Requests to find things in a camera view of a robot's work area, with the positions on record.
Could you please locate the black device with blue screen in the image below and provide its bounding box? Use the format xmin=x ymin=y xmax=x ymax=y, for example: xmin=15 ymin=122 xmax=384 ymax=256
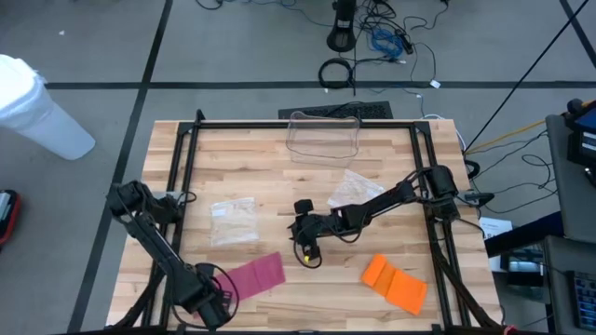
xmin=565 ymin=97 xmax=596 ymax=171

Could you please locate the blue coiled cable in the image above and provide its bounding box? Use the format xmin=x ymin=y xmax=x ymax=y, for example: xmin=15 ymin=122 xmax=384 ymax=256
xmin=370 ymin=27 xmax=405 ymax=60

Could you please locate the red and black case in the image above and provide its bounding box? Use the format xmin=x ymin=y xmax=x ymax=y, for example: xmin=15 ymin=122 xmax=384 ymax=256
xmin=0 ymin=188 xmax=22 ymax=248

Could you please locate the pink bandage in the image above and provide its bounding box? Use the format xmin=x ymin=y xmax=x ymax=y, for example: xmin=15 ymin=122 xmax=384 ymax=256
xmin=213 ymin=251 xmax=287 ymax=302

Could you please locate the white paper sheet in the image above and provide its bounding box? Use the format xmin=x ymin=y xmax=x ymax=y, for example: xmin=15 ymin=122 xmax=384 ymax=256
xmin=478 ymin=216 xmax=515 ymax=274

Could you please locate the yellow floor cable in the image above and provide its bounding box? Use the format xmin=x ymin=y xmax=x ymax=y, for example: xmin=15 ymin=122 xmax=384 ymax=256
xmin=463 ymin=100 xmax=596 ymax=155

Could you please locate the dark blue panel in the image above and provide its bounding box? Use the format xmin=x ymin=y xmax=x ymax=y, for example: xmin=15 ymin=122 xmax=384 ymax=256
xmin=483 ymin=211 xmax=565 ymax=258

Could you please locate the black keypad device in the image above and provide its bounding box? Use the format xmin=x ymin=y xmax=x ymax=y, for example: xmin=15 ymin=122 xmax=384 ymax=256
xmin=568 ymin=269 xmax=596 ymax=332

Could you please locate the orange bandage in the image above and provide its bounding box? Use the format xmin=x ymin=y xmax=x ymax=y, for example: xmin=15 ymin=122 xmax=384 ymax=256
xmin=360 ymin=253 xmax=428 ymax=316

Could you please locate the black and silver device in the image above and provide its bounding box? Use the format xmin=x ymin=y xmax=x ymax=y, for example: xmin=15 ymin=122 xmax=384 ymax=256
xmin=500 ymin=246 xmax=547 ymax=288

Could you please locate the black slanted pole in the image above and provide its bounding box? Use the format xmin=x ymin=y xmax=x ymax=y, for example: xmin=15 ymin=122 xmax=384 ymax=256
xmin=464 ymin=0 xmax=591 ymax=153

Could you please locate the white trash bin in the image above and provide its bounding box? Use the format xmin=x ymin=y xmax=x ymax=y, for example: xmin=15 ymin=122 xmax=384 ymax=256
xmin=0 ymin=54 xmax=97 ymax=162

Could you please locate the black keyboard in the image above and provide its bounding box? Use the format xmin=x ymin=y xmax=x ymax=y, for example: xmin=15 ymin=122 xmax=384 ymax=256
xmin=278 ymin=100 xmax=395 ymax=120

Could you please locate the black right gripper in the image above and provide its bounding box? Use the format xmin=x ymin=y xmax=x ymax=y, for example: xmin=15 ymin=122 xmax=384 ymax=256
xmin=291 ymin=198 xmax=348 ymax=267

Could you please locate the black cable tangle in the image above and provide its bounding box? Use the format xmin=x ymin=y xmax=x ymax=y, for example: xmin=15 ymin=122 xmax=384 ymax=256
xmin=358 ymin=0 xmax=451 ymax=89

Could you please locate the clear plastic bag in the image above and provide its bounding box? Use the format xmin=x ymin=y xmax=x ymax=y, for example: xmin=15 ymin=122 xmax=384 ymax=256
xmin=327 ymin=168 xmax=386 ymax=209

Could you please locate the clear bag with white label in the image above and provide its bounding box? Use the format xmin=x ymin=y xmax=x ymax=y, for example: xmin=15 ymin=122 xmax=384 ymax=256
xmin=209 ymin=196 xmax=261 ymax=248

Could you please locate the black floor stand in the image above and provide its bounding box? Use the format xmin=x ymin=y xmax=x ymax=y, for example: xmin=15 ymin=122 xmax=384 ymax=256
xmin=325 ymin=0 xmax=359 ymax=53

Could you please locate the black coiled cable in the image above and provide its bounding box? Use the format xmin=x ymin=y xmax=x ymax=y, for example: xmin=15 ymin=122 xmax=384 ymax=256
xmin=318 ymin=57 xmax=356 ymax=90

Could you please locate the clear plastic container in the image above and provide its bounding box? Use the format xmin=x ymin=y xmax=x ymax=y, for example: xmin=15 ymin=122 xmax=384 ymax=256
xmin=285 ymin=110 xmax=362 ymax=168

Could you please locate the grey cabinet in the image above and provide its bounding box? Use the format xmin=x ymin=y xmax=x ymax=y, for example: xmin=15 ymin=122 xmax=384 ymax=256
xmin=544 ymin=114 xmax=596 ymax=246
xmin=542 ymin=234 xmax=596 ymax=335

